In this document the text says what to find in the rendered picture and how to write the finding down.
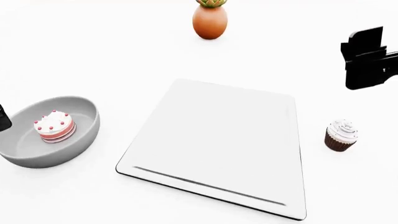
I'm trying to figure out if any chocolate cupcake white frosting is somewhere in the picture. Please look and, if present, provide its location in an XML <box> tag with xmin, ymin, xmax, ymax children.
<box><xmin>323</xmin><ymin>119</ymin><xmax>359</xmax><ymax>153</ymax></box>

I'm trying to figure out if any terracotta egg-shaped vase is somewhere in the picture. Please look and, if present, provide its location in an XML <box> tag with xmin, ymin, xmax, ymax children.
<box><xmin>192</xmin><ymin>4</ymin><xmax>229</xmax><ymax>40</ymax></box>

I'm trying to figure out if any green succulent plant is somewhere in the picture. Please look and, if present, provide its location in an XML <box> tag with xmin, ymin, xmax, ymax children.
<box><xmin>195</xmin><ymin>0</ymin><xmax>228</xmax><ymax>9</ymax></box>

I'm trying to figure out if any pink white layered cake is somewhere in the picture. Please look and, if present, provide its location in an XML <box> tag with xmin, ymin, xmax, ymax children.
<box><xmin>33</xmin><ymin>110</ymin><xmax>76</xmax><ymax>144</ymax></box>

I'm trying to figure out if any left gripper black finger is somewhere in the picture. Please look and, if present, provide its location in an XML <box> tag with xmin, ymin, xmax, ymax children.
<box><xmin>0</xmin><ymin>103</ymin><xmax>13</xmax><ymax>133</ymax></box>

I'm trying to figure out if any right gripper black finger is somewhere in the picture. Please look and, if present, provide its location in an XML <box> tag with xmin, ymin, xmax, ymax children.
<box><xmin>340</xmin><ymin>42</ymin><xmax>389</xmax><ymax>63</ymax></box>
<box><xmin>348</xmin><ymin>26</ymin><xmax>384</xmax><ymax>47</ymax></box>

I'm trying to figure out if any white rectangular tray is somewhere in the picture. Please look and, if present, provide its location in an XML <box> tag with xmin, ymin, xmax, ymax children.
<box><xmin>115</xmin><ymin>78</ymin><xmax>307</xmax><ymax>222</ymax></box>

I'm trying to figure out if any grey round bowl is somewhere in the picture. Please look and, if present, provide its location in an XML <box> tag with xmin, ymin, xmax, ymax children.
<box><xmin>0</xmin><ymin>95</ymin><xmax>101</xmax><ymax>169</ymax></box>

